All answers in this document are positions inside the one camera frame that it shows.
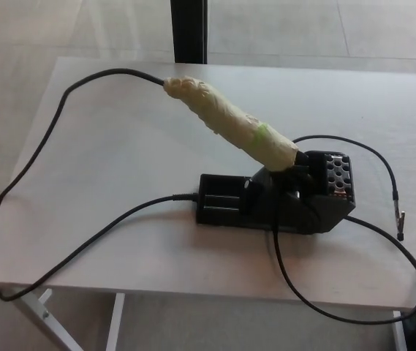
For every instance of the tape-wrapped cream soldering iron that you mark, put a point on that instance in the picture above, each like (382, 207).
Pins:
(226, 109)

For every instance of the black soldering station base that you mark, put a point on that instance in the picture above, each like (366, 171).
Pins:
(302, 214)

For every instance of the black vertical pillar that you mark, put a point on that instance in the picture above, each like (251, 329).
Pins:
(189, 29)

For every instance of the white straight table leg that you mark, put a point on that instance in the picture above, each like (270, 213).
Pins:
(400, 332)
(114, 325)

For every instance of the white diagonal table leg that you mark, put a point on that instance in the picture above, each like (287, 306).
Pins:
(43, 321)

